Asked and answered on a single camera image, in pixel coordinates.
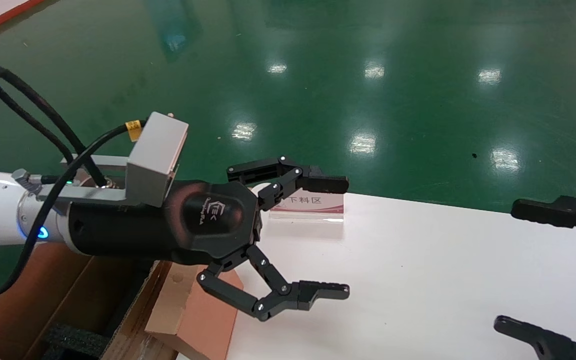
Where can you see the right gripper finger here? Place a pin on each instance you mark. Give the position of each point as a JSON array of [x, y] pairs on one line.
[[558, 214], [553, 347]]

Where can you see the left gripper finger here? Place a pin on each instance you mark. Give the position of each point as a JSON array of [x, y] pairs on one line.
[[325, 184], [293, 295]]

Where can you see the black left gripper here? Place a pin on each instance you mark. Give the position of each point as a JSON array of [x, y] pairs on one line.
[[143, 230]]

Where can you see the small cardboard box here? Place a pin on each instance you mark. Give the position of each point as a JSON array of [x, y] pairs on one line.
[[198, 325]]

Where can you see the large open cardboard box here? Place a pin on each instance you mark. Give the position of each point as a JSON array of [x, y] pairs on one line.
[[23, 300]]

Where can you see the acrylic sign with Chinese text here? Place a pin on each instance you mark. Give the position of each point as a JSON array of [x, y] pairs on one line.
[[308, 207]]

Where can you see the silver camera mounting bracket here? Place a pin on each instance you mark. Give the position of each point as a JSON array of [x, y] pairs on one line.
[[95, 195]]

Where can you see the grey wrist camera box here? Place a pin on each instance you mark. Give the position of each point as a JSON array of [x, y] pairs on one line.
[[155, 155]]

